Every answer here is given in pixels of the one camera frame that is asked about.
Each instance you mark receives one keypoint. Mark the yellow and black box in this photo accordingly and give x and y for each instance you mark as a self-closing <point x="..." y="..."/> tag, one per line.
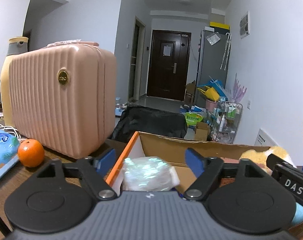
<point x="219" y="25"/>

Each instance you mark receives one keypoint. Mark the clear plastic packet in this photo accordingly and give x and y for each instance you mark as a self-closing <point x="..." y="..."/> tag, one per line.
<point x="149" y="172"/>

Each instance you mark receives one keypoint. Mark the light blue tissue packet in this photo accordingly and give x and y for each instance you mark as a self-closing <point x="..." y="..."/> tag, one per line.
<point x="2" y="152"/>

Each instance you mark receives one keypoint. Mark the pink item on suitcase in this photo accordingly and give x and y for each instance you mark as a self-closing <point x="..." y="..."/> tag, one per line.
<point x="74" y="43"/>

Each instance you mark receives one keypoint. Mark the light blue cloth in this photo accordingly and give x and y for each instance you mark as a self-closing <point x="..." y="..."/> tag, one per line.
<point x="302" y="215"/>

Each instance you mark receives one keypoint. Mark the white wall panel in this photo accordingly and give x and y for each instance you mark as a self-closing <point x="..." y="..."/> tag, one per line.
<point x="244" y="25"/>

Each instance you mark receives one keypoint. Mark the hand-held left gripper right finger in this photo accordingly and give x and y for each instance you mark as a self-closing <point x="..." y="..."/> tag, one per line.
<point x="194" y="160"/>

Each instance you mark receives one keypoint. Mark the pink ribbed suitcase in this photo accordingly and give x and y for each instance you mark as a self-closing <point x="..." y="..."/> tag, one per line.
<point x="61" y="110"/>

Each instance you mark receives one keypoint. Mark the black bag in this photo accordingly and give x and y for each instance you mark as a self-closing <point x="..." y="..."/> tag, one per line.
<point x="149" y="123"/>

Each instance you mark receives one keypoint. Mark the orange fruit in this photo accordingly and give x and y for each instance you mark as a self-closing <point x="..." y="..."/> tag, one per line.
<point x="31" y="153"/>

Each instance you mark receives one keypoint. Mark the purple wall decoration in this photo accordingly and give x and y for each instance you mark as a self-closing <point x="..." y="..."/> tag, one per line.
<point x="237" y="90"/>

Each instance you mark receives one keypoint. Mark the light blue plastic item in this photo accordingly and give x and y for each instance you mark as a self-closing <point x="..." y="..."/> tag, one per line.
<point x="120" y="106"/>

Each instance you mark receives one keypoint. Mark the white paper notice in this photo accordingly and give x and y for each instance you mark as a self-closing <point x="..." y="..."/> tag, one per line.
<point x="166" y="50"/>

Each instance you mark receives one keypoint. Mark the yellow bag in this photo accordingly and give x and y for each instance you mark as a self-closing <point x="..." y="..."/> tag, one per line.
<point x="211" y="93"/>

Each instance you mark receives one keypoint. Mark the yellow plush toy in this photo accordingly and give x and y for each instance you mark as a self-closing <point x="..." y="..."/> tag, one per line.
<point x="251" y="155"/>

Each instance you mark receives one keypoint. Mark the pink bucket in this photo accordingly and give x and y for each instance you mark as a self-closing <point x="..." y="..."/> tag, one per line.
<point x="211" y="104"/>

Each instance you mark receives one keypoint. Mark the white folded umbrella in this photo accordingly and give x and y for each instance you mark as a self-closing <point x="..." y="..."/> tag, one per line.
<point x="226" y="52"/>

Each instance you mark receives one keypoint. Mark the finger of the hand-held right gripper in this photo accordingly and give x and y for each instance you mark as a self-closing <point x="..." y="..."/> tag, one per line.
<point x="274" y="162"/>

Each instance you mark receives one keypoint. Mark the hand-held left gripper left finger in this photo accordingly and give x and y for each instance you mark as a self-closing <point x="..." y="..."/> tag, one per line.
<point x="107" y="160"/>

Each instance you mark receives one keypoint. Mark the yellow jug with grey collar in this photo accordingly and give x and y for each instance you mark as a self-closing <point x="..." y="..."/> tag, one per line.
<point x="7" y="80"/>

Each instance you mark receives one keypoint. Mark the clear plastic bag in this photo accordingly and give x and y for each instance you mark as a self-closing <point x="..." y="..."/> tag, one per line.
<point x="213" y="39"/>

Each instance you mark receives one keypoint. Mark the blue bags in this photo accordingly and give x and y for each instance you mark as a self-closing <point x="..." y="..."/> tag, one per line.
<point x="217" y="85"/>

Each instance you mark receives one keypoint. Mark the grey refrigerator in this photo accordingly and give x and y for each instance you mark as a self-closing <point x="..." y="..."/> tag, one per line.
<point x="211" y="62"/>

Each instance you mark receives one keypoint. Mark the white board with print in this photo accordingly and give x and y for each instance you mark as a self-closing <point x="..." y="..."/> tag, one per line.
<point x="265" y="137"/>

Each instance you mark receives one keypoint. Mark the dark brown door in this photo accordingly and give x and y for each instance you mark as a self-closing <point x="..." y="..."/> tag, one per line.
<point x="166" y="80"/>

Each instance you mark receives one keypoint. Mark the green packet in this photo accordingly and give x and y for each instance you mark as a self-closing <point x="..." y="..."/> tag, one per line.
<point x="194" y="118"/>

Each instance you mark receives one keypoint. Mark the cardboard box with orange edge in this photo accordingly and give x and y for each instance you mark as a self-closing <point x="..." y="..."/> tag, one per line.
<point x="166" y="150"/>

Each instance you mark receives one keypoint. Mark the small open cardboard box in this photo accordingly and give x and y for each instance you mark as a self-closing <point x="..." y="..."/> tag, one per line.
<point x="201" y="131"/>

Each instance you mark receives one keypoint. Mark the brown cardboard box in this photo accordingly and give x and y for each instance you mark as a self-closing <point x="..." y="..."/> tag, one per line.
<point x="190" y="92"/>

